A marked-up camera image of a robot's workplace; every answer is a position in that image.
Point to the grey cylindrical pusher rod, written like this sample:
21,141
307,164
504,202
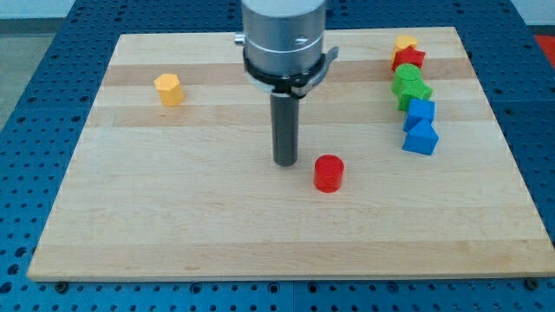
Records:
284,129

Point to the red cylinder block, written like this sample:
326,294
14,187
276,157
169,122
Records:
328,173

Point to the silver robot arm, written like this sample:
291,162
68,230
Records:
283,55

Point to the yellow hexagon block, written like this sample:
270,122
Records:
169,89

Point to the green star block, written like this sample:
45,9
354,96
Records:
410,90

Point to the green cylinder block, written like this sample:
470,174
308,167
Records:
404,73

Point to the wooden board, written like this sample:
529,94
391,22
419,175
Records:
191,192

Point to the blue cube block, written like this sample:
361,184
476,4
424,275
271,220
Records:
419,110

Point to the yellow heart block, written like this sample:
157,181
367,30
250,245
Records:
402,42

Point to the red star block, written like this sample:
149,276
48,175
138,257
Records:
409,55

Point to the blue triangle block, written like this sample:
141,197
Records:
421,138

